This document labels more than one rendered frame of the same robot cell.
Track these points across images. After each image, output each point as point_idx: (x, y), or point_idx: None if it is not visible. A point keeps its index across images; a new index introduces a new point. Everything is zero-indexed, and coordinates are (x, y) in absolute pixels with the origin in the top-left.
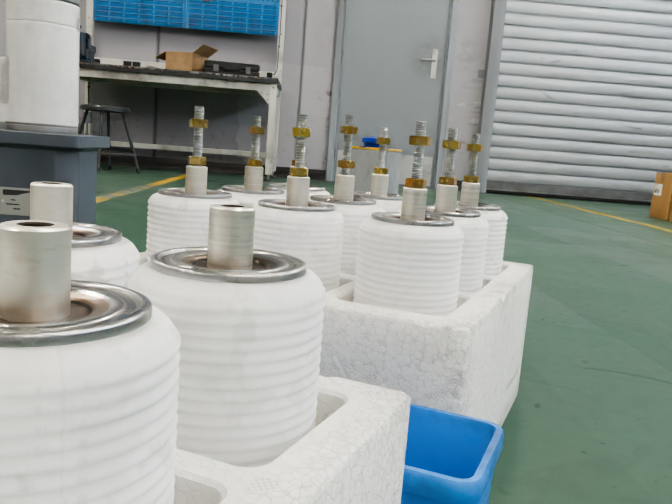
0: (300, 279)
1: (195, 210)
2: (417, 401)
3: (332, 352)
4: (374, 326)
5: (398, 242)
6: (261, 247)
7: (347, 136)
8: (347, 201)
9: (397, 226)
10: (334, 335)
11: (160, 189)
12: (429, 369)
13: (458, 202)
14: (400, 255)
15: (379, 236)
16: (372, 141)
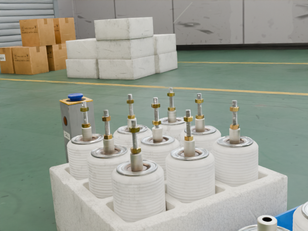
0: None
1: (161, 176)
2: (276, 210)
3: (248, 209)
4: (261, 190)
5: (252, 154)
6: (200, 180)
7: (157, 108)
8: (173, 140)
9: (249, 147)
10: (248, 201)
11: (130, 173)
12: (278, 196)
13: (162, 120)
14: (253, 158)
15: (244, 154)
16: (79, 97)
